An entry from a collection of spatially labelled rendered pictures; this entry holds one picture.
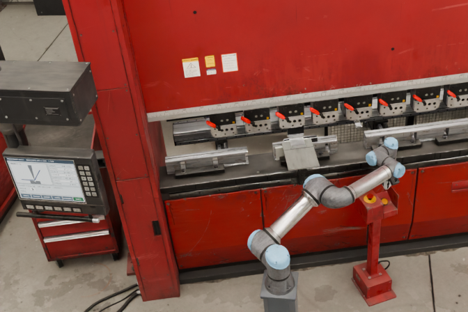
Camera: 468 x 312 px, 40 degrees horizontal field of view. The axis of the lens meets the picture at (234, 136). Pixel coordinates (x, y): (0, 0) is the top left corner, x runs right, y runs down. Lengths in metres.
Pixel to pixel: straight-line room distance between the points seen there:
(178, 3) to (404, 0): 1.18
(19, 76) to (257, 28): 1.23
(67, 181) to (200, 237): 1.28
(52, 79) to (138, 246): 1.48
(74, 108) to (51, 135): 1.48
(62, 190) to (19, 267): 1.82
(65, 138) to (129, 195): 0.74
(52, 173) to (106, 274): 1.66
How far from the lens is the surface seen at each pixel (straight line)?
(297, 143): 3.84
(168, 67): 3.49
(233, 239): 4.17
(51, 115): 2.93
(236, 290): 4.36
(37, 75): 2.98
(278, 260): 3.16
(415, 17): 3.60
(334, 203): 3.25
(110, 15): 3.13
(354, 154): 3.96
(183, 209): 3.95
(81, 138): 4.22
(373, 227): 3.95
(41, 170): 3.14
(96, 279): 4.64
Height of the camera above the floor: 3.33
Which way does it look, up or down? 36 degrees down
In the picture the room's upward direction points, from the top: 6 degrees counter-clockwise
